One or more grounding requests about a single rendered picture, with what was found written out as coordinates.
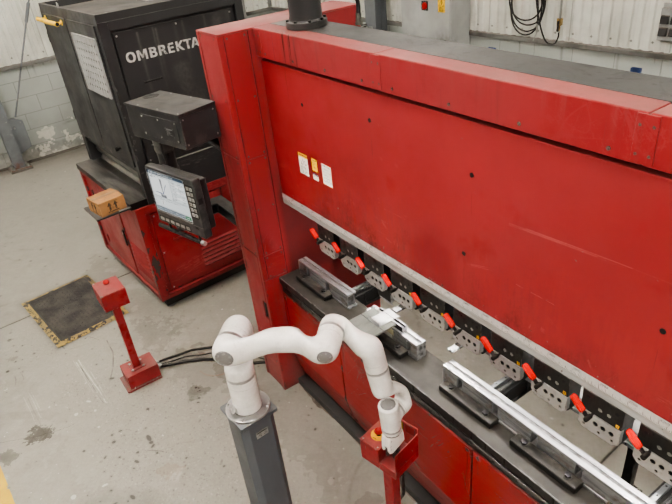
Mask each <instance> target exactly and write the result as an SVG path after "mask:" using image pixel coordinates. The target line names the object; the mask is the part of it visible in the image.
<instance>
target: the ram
mask: <svg viewBox="0 0 672 504"><path fill-rule="evenodd" d="M261 64H262V70H263V76H264V82H265V89H266V95H267V101H268V108H269V114H270V120H271V126H272V133H273V139H274V145H275V152H276V158H277V164H278V170H279V177H280V183H281V189H282V193H283V194H285V195H287V196H288V197H290V198H292V199H293V200H295V201H297V202H298V203H300V204H302V205H303V206H305V207H307V208H308V209H310V210H312V211H313V212H315V213H317V214H318V215H320V216H322V217H324V218H325V219H327V220H329V221H330V222H332V223H334V224H335V225H337V226H339V227H340V228H342V229H344V230H345V231H347V232H349V233H350V234H352V235H354V236H356V237H357V238H359V239H361V240H362V241H364V242H366V243H367V244H369V245H371V246H372V247H374V248H376V249H377V250H379V251H381V252H382V253H384V254H386V255H387V256H389V257H391V258H393V259H394V260H396V261H398V262H399V263H401V264H403V265H404V266H406V267H408V268H409V269H411V270H413V271H414V272H416V273H418V274H419V275H421V276H423V277H424V278H426V279H428V280H430V281H431V282H433V283H435V284H436V285H438V286H440V287H441V288H443V289H445V290H446V291H448V292H450V293H451V294H453V295H455V296H456V297H458V298H460V299H461V300H463V301H465V302H467V303H468V304H470V305H472V306H473V307H475V308H477V309H478V310H480V311H482V312H483V313H485V314H487V315H488V316H490V317H492V318H493V319H495V320H497V321H498V322H500V323H502V324H504V325H505V326H507V327H509V328H510V329H512V330H514V331H515V332H517V333H519V334H520V335H522V336H524V337H525V338H527V339H529V340H530V341H532V342H534V343H535V344H537V345H539V346H541V347H542V348H544V349H546V350H547V351H549V352H551V353H552V354H554V355H556V356H557V357H559V358H561V359H562V360H564V361H566V362H567V363H569V364H571V365H572V366H574V367H576V368H578V369H579V370H581V371H583V372H584V373H586V374H588V375H589V376H591V377H593V378H594V379H596V380H598V381H599V382H601V383H603V384H604V385H606V386H608V387H609V388H611V389H613V390H615V391H616V392H618V393H620V394H621V395H623V396H625V397H626V398H628V399H630V400H631V401H633V402H635V403H636V404H638V405H640V406H641V407H643V408H645V409H647V410H648V411H650V412H652V413H653V414H655V415H657V416H658V417H660V418H662V419H663V420H665V421H667V422H668V423H670V424H672V174H669V173H665V172H662V171H658V170H655V169H651V168H648V167H644V166H642V164H640V165H638V164H634V163H631V162H627V161H624V160H620V159H617V158H613V157H610V156H606V155H603V154H599V153H596V152H592V151H588V150H585V149H581V148H578V147H574V146H571V145H567V144H564V143H560V142H557V141H553V140H550V139H546V138H543V137H539V136H536V135H532V134H529V133H525V132H522V131H518V130H515V129H511V128H508V127H504V126H501V125H497V124H494V123H490V122H487V121H483V120H480V119H476V118H473V117H469V116H466V115H462V114H459V113H455V112H452V111H448V110H445V109H441V108H438V107H434V106H430V105H427V104H423V103H420V102H416V101H413V100H409V99H406V98H402V97H399V96H395V95H392V94H388V93H385V92H381V91H378V90H374V89H371V88H367V87H364V86H360V85H357V84H353V83H350V82H346V81H343V80H339V79H336V78H332V77H329V76H325V75H322V74H318V73H315V72H311V71H308V70H304V69H301V68H297V67H294V66H290V65H287V64H283V63H280V62H276V61H272V60H269V59H263V60H261ZM298 152H300V153H302V154H304V155H306V156H307V161H308V169H309V176H307V175H305V174H303V173H301V172H300V164H299V157H298ZM311 158H313V159H315V160H317V169H318V173H317V172H315V171H313V170H312V162H311ZM321 163H323V164H325V165H327V166H329V167H331V173H332V182H333V189H332V188H330V187H329V186H327V185H325V184H323V177H322V168H321ZM313 173H314V174H316V175H318V177H319V182H318V181H317V180H315V179H314V178H313ZM283 202H284V203H285V204H287V205H289V206H290V207H292V208H294V209H295V210H297V211H298V212H300V213H302V214H303V215H305V216H307V217H308V218H310V219H311V220H313V221H315V222H316V223H318V224H320V225H321V226H323V227H324V228H326V229H328V230H329V231H331V232H333V233H334V234H336V235H337V236H339V237H341V238H342V239H344V240H346V241H347V242H349V243H350V244H352V245H354V246H355V247H357V248H359V249H360V250H362V251H363V252H365V253H367V254H368V255H370V256H372V257H373V258H375V259H376V260H378V261H380V262H381V263H383V264H385V265H386V266H388V267H389V268H391V269H393V270H394V271H396V272H398V273H399V274H401V275H402V276H404V277H406V278H407V279H409V280H411V281H412V282H414V283H416V284H417V285H419V286H420V287H422V288H424V289H425V290H427V291H429V292H430V293H432V294H433V295H435V296H437V297H438V298H440V299H442V300H443V301H445V302H446V303H448V304H450V305H451V306H453V307H455V308H456V309H458V310H459V311H461V312H463V313H464V314H466V315H468V316H469V317H471V318H472V319H474V320H476V321H477V322H479V323H481V324H482V325H484V326H485V327H487V328H489V329H490V330H492V331H494V332H495V333H497V334H498V335H500V336H502V337H503V338H505V339H507V340H508V341H510V342H511V343H513V344H515V345H516V346H518V347H520V348H521V349H523V350H524V351H526V352H528V353H529V354H531V355H533V356H534V357H536V358H537V359H539V360H541V361H542V362H544V363H546V364H547V365H549V366H550V367H552V368H554V369H555V370H557V371H559V372H560V373H562V374H563V375H565V376H567V377H568V378H570V379H572V380H573V381H575V382H576V383H578V384H580V385H581V386H583V387H585V388H586V389H588V390H589V391H591V392H593V393H594V394H596V395H598V396H599V397H601V398H602V399H604V400H606V401H607V402H609V403H611V404H612V405H614V406H615V407H617V408H619V409H620V410H622V411H624V412H625V413H627V414H629V415H630V416H632V417H633V418H635V419H637V420H638V421H640V422H642V423H643V424H645V425H646V426H648V427H650V428H651V429H653V430H655V431H656V432H658V433H659V434H661V435H663V436H664V437H666V438H668V439H669V440H671V441H672V433H670V432H669V431H667V430H665V429H664V428H662V427H660V426H659V425H657V424H655V423H654V422H652V421H650V420H649V419H647V418H646V417H644V416H642V415H641V414H639V413H637V412H636V411H634V410H632V409H631V408H629V407H627V406H626V405H624V404H622V403H621V402H619V401H617V400H616V399H614V398H613V397H611V396H609V395H608V394H606V393H604V392H603V391H601V390H599V389H598V388H596V387H594V386H593V385H591V384H589V383H588V382H586V381H584V380H583V379H581V378H579V377H578V376H576V375H575V374H573V373H571V372H570V371H568V370H566V369H565V368H563V367H561V366H560V365H558V364H556V363H555V362H553V361H551V360H550V359H548V358H546V357H545V356H543V355H541V354H540V353H538V352H537V351H535V350H533V349H532V348H530V347H528V346H527V345H525V344H523V343H522V342H520V341H518V340H517V339H515V338H513V337H512V336H510V335H508V334H507V333H505V332H503V331H502V330H500V329H499V328H497V327H495V326H494V325H492V324H490V323H489V322H487V321H485V320H484V319H482V318H480V317H479V316H477V315H475V314H474V313H472V312H470V311H469V310H467V309H466V308H464V307H462V306H461V305H459V304H457V303H456V302H454V301H452V300H451V299H449V298H447V297H446V296H444V295H442V294H441V293H439V292H437V291H436V290H434V289H432V288H431V287H429V286H428V285H426V284H424V283H423V282H421V281H419V280H418V279H416V278H414V277H413V276H411V275H409V274H408V273H406V272H404V271H403V270H401V269H399V268H398V267H396V266H394V265H393V264H391V263H390V262H388V261H386V260H385V259H383V258H381V257H380V256H378V255H376V254H375V253H373V252H371V251H370V250H368V249H366V248H365V247H363V246H361V245H360V244H358V243H357V242H355V241H353V240H352V239H350V238H348V237H347V236H345V235H343V234H342V233H340V232H338V231H337V230H335V229H333V228H332V227H330V226H328V225H327V224H325V223H323V222H322V221H320V220H319V219H317V218H315V217H314V216H312V215H310V214H309V213H307V212H305V211H304V210H302V209H300V208H299V207H297V206H295V205H294V204H292V203H290V202H289V201H287V200H285V199H284V198H283Z"/></svg>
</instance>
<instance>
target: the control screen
mask: <svg viewBox="0 0 672 504"><path fill-rule="evenodd" d="M147 172H148V176H149V179H150V183H151V186H152V190H153V194H154V197H155V201H156V204H157V208H158V209H160V210H163V211H165V212H168V213H170V214H173V215H175V216H178V217H180V218H183V219H185V220H188V221H190V222H192V218H191V214H190V210H189V206H188V202H187V198H186V194H185V190H184V186H183V182H182V181H181V180H178V179H175V178H172V177H169V176H166V175H163V174H160V173H157V172H154V171H151V170H148V169H147ZM161 200H163V201H164V202H165V204H163V203H162V201H161Z"/></svg>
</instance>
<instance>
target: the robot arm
mask: <svg viewBox="0 0 672 504"><path fill-rule="evenodd" d="M342 341H344V342H345V343H346V344H347V345H348V346H349V347H350V349H351V350H352V351H353V352H354V353H355V354H356V355H357V356H358V357H360V358H361V359H362V361H363V364H364V368H365V371H366V375H367V378H368V381H369V385H370V388H371V391H372V393H373V395H374V396H375V397H376V398H377V399H381V400H380V401H379V403H378V412H379V418H380V423H381V429H382V433H383V434H382V449H383V450H385V449H386V455H387V456H389V455H390V454H392V456H393V457H395V456H396V455H397V454H398V453H399V450H400V445H401V444H402V442H403V441H404V433H403V429H402V426H401V419H402V417H403V416H404V415H405V414H406V413H407V412H408V411H409V410H410V408H411V406H412V401H411V397H410V393H409V391H408V389H407V388H406V387H405V386H404V385H403V384H401V383H399V382H396V381H392V380H391V376H390V371H389V367H388V363H387V359H386V355H385V352H384V348H383V345H382V343H381V341H380V340H379V339H378V338H377V337H375V336H373V335H371V334H368V333H365V332H363V331H361V330H359V329H357V328H356V327H355V326H354V325H352V324H351V322H350V321H349V320H348V319H346V318H345V317H343V316H341V315H338V314H328V315H326V316H325V317H324V318H323V319H322V320H321V322H320V325H319V328H318V331H317V335H316V336H313V337H310V336H307V335H305V334H304V333H303V332H302V331H301V330H300V329H298V328H296V327H291V326H286V327H273V328H268V329H265V330H262V331H260V332H258V333H256V334H254V331H253V327H252V324H251V322H250V321H249V320H248V319H247V318H246V317H245V316H242V315H233V316H231V317H229V318H228V319H227V320H226V321H225V322H224V324H223V326H222V328H221V330H220V332H219V334H218V336H217V338H216V340H215V342H214V344H213V347H212V356H213V358H214V360H215V361H216V362H217V363H218V364H220V365H222V366H224V373H225V377H226V381H227V385H228V389H229V392H230V396H231V399H230V400H229V401H228V403H227V405H226V415H227V417H228V418H229V419H230V420H231V421H232V422H234V423H237V424H250V423H254V422H256V421H258V420H260V419H262V418H263V417H264V416H265V415H266V414H267V413H268V411H269V409H270V405H271V403H270V398H269V396H268V395H267V394H266V393H265V392H263V391H260V390H259V387H258V383H257V378H256V373H255V369H254V365H253V359H255V358H258V357H261V356H264V355H267V354H272V353H297V354H300V355H303V356H304V357H306V358H308V359H309V360H310V361H312V362H314V363H317V364H328V363H331V362H333V361H334V360H335V359H336V358H337V356H338V354H339V352H340V348H341V344H342ZM394 394H395V397H394V398H391V397H390V396H392V395H394Z"/></svg>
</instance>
